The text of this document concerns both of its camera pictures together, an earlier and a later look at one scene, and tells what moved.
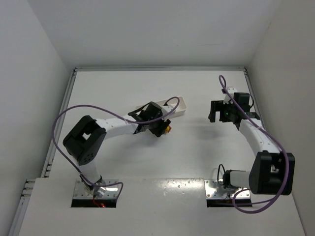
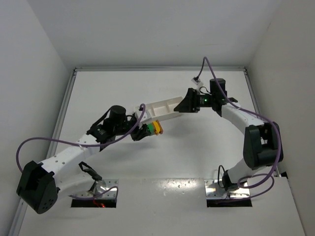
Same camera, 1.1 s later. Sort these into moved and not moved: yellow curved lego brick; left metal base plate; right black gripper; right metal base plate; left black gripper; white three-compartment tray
Moved: left black gripper; right black gripper; yellow curved lego brick
Not moved: right metal base plate; left metal base plate; white three-compartment tray
